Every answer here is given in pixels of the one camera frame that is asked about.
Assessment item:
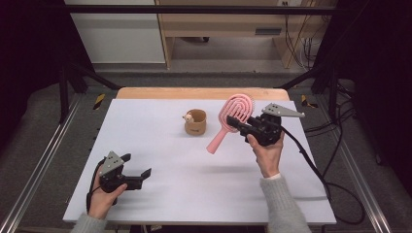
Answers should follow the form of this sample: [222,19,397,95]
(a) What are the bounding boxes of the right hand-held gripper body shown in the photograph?
[247,102,306,148]

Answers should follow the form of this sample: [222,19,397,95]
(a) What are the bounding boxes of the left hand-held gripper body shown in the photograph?
[96,150,134,194]

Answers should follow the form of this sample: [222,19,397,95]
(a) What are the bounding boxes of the pink hairbrush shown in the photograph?
[206,93,256,155]

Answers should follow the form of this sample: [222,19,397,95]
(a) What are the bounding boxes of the person's left hand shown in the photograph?
[86,176,128,221]

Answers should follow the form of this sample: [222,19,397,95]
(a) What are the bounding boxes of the person's right hand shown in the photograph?
[245,131,287,180]

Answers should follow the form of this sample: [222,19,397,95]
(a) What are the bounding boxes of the tan fabric holder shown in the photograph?
[184,109,208,136]

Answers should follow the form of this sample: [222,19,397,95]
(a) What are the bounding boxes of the black metal stand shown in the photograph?
[58,60,121,124]
[274,60,342,124]

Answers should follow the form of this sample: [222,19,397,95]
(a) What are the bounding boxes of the light wooden desk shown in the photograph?
[154,0,338,70]

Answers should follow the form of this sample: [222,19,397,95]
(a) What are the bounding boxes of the white cabinet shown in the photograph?
[63,0,167,64]

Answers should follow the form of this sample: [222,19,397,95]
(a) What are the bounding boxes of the black curtain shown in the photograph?
[315,0,412,190]
[0,0,95,145]

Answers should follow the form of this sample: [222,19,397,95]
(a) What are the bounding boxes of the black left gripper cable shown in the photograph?
[85,157,108,214]

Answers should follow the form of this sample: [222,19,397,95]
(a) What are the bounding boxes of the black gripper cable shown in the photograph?
[85,157,108,214]
[280,125,366,226]

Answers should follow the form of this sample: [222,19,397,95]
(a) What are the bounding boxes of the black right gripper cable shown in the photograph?
[280,125,366,226]

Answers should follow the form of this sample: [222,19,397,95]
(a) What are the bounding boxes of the black floor cables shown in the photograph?
[304,80,358,180]

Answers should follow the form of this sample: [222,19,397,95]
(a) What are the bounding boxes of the aluminium floor rail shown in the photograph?
[0,92,83,233]
[336,137,394,233]

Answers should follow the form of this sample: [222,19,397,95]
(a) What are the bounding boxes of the hanging black cable bundle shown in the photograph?
[282,14,326,71]

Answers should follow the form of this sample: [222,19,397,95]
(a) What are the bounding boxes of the black horizontal frame bar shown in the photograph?
[42,4,338,16]

